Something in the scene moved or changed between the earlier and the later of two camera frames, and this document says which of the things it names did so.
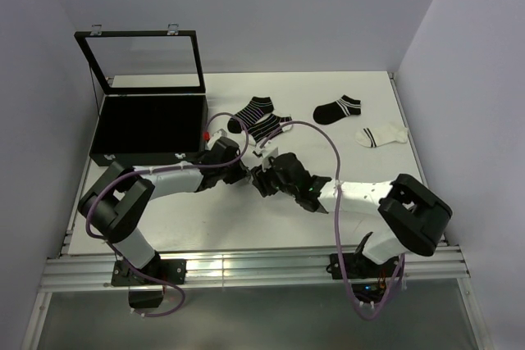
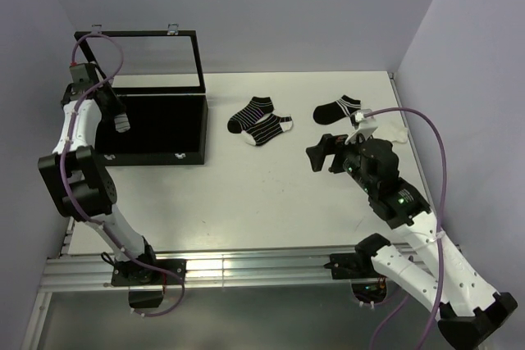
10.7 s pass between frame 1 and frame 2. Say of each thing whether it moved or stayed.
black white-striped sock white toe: stayed
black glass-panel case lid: stayed
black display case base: stayed
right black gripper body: moved
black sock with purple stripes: stayed
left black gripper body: moved
